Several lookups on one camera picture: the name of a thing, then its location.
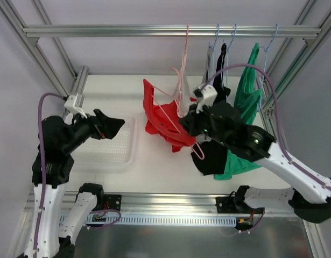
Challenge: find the white tank top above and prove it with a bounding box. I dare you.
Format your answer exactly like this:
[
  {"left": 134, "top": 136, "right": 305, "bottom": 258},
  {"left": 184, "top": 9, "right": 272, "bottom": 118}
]
[{"left": 174, "top": 75, "right": 196, "bottom": 118}]

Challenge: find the grey tank top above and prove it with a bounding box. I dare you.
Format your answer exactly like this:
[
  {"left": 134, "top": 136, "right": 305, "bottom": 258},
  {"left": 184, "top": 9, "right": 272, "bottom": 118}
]
[{"left": 196, "top": 45, "right": 214, "bottom": 144}]

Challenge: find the black tank top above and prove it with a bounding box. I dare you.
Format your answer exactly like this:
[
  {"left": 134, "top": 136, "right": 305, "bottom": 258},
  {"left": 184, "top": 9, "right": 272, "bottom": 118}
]
[{"left": 191, "top": 42, "right": 232, "bottom": 177}]

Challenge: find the aluminium hanging rail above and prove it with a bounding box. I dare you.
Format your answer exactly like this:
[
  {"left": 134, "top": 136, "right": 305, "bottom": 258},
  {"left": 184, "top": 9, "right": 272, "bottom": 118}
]
[{"left": 23, "top": 25, "right": 322, "bottom": 39}]

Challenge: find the aluminium front rail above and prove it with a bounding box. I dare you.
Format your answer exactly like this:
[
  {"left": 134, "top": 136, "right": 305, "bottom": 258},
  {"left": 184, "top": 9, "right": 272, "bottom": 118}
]
[{"left": 23, "top": 191, "right": 297, "bottom": 218}]

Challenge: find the white plastic basket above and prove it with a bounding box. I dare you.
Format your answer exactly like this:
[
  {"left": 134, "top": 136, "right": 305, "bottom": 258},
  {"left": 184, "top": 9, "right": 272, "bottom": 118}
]
[{"left": 72, "top": 116, "right": 138, "bottom": 174}]

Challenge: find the white slotted cable duct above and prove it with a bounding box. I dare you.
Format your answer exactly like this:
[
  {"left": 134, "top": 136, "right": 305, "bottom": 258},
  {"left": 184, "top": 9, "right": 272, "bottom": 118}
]
[{"left": 85, "top": 213, "right": 237, "bottom": 227}]

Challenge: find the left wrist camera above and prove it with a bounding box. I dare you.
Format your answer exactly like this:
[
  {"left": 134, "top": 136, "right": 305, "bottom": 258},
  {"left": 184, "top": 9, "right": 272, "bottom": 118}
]
[{"left": 64, "top": 93, "right": 88, "bottom": 118}]

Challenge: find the blue hanger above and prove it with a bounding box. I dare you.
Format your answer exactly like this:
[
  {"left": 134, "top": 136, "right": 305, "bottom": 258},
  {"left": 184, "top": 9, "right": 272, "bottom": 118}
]
[
  {"left": 221, "top": 24, "right": 237, "bottom": 88},
  {"left": 208, "top": 24, "right": 220, "bottom": 78},
  {"left": 257, "top": 24, "right": 279, "bottom": 112}
]

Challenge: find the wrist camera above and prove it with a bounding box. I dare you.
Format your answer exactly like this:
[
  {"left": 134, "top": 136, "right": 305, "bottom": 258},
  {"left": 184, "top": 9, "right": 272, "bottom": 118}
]
[
  {"left": 193, "top": 84, "right": 217, "bottom": 113},
  {"left": 64, "top": 93, "right": 88, "bottom": 118}
]

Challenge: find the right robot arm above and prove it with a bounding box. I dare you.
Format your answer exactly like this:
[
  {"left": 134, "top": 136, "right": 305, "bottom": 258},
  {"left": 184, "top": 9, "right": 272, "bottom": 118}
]
[{"left": 179, "top": 102, "right": 331, "bottom": 224}]

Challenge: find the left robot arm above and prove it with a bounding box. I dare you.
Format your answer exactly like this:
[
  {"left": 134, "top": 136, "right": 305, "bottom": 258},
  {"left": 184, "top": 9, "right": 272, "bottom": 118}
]
[{"left": 20, "top": 109, "right": 125, "bottom": 257}]

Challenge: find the red tank top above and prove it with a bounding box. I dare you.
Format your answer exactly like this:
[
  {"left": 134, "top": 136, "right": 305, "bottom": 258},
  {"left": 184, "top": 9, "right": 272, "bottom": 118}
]
[{"left": 143, "top": 79, "right": 196, "bottom": 153}]

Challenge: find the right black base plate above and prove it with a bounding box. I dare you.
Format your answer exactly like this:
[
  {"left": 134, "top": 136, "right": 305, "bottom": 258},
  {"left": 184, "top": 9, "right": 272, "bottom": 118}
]
[{"left": 215, "top": 195, "right": 264, "bottom": 214}]

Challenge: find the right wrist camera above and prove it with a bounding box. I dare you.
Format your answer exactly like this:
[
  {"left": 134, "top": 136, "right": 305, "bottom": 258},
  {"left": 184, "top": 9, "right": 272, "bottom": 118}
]
[{"left": 193, "top": 84, "right": 217, "bottom": 113}]

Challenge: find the pink hanger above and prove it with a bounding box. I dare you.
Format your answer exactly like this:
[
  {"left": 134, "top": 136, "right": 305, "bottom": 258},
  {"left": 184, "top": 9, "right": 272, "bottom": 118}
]
[
  {"left": 151, "top": 67, "right": 205, "bottom": 161},
  {"left": 177, "top": 24, "right": 191, "bottom": 116}
]

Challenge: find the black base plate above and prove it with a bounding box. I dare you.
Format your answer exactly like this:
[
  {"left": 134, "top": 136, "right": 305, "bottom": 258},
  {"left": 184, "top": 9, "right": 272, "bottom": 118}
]
[
  {"left": 103, "top": 194, "right": 122, "bottom": 211},
  {"left": 215, "top": 195, "right": 264, "bottom": 214}
]

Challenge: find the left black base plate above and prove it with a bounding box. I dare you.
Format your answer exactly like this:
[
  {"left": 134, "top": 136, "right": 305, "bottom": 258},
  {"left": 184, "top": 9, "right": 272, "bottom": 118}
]
[{"left": 103, "top": 194, "right": 122, "bottom": 211}]

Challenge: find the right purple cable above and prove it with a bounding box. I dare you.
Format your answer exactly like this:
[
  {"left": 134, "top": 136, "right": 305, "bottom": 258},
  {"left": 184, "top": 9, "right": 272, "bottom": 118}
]
[{"left": 204, "top": 63, "right": 331, "bottom": 194}]

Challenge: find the green tank top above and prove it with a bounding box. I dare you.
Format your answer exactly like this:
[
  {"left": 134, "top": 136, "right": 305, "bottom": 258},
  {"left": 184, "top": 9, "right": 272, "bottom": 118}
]
[{"left": 213, "top": 42, "right": 265, "bottom": 181}]

